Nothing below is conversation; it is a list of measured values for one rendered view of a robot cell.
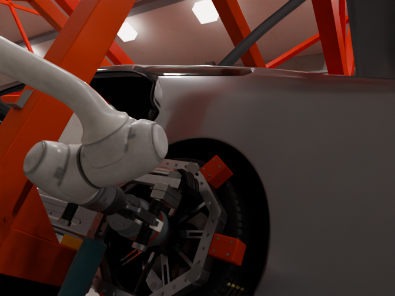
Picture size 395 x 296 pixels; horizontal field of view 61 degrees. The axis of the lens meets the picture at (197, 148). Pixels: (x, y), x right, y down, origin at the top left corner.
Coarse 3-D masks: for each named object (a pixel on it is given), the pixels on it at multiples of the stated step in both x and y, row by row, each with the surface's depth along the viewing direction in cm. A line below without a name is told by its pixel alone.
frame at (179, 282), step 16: (176, 160) 131; (128, 192) 142; (208, 192) 117; (208, 208) 114; (224, 208) 117; (96, 224) 134; (208, 224) 111; (224, 224) 114; (208, 240) 108; (208, 256) 107; (96, 272) 122; (192, 272) 105; (208, 272) 107; (96, 288) 118; (112, 288) 116; (160, 288) 108; (176, 288) 105; (192, 288) 107
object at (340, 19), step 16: (0, 0) 631; (64, 0) 407; (320, 0) 289; (336, 0) 302; (16, 16) 658; (320, 16) 304; (336, 16) 308; (320, 32) 320; (336, 32) 314; (112, 48) 475; (304, 48) 462; (336, 48) 331; (352, 48) 416; (128, 64) 503; (272, 64) 468; (336, 64) 350; (352, 64) 404; (16, 96) 700
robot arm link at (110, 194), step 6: (114, 186) 79; (102, 192) 75; (108, 192) 77; (114, 192) 79; (96, 198) 75; (102, 198) 76; (108, 198) 77; (78, 204) 76; (84, 204) 75; (90, 204) 75; (96, 204) 76; (102, 204) 77; (108, 204) 78; (90, 210) 80; (96, 210) 78; (102, 210) 78
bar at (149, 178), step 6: (150, 174) 108; (132, 180) 111; (138, 180) 109; (144, 180) 108; (150, 180) 106; (156, 180) 105; (162, 180) 104; (168, 180) 103; (174, 180) 102; (180, 180) 101; (174, 186) 101; (180, 186) 101
